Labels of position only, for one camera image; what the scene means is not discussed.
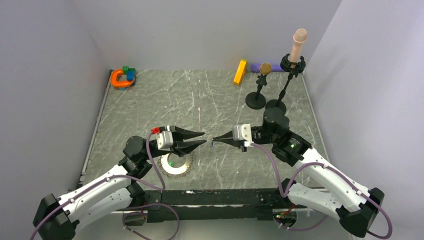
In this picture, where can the purple cylinder toy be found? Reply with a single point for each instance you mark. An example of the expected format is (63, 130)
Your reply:
(256, 68)

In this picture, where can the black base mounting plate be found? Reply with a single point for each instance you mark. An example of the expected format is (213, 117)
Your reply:
(262, 204)

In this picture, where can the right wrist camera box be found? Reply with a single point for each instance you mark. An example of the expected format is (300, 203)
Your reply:
(242, 132)

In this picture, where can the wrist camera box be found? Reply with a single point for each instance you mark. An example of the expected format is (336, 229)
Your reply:
(242, 132)
(164, 137)

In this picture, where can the short black microphone stand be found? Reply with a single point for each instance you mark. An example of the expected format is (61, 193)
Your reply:
(256, 100)

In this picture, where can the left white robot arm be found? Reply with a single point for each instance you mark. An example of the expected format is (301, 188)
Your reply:
(59, 218)

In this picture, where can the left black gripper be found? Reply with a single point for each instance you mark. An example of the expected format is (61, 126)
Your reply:
(182, 148)

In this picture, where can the orange ring toy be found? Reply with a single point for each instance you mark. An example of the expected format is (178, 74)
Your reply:
(119, 80)

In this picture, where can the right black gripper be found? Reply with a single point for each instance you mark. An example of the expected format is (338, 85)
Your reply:
(227, 138)

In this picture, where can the tall black microphone stand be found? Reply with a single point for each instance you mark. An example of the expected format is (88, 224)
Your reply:
(293, 68)

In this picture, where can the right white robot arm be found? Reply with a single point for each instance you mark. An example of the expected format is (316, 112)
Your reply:
(304, 177)

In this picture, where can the yellow toy block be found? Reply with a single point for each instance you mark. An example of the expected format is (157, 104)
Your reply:
(240, 72)

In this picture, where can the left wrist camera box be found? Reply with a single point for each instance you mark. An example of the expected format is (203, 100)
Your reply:
(164, 137)

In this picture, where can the blue toy block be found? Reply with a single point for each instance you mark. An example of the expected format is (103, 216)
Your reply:
(130, 76)

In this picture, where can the pink microphone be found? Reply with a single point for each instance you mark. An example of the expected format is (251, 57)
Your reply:
(299, 38)

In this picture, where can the green toy block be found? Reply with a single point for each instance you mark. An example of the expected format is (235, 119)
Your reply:
(128, 70)

